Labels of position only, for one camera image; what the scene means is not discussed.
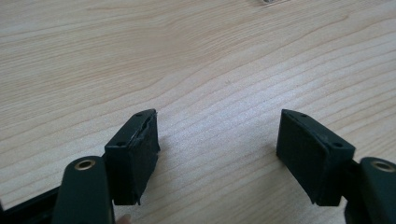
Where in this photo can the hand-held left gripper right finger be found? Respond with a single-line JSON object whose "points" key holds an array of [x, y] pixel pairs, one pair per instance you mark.
{"points": [[311, 155]]}

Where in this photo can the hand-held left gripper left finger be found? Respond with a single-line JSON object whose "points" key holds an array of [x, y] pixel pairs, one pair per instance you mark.
{"points": [[132, 155]]}

